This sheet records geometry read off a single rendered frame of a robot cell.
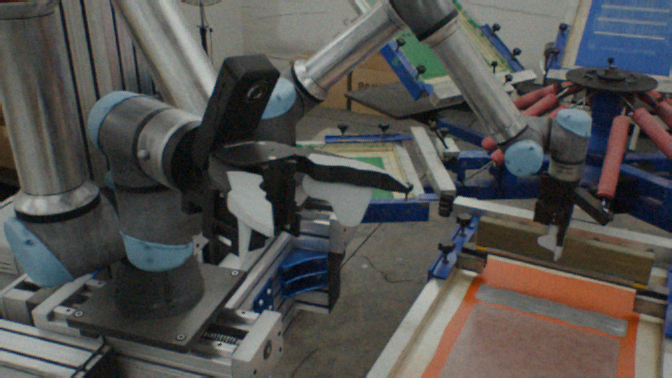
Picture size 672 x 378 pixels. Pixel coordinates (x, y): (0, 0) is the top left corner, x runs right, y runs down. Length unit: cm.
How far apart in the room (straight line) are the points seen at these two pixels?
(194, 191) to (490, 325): 108
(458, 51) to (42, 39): 76
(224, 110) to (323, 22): 589
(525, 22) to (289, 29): 234
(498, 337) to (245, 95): 112
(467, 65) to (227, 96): 83
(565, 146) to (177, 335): 91
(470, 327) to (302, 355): 148
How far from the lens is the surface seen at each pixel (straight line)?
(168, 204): 70
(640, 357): 158
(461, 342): 150
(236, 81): 51
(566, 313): 165
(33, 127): 90
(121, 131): 66
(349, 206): 56
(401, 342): 143
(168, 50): 82
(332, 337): 302
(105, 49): 116
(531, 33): 575
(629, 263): 160
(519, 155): 132
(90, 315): 113
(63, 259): 96
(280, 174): 54
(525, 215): 189
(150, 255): 72
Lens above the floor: 189
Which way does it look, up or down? 26 degrees down
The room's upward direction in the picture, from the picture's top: straight up
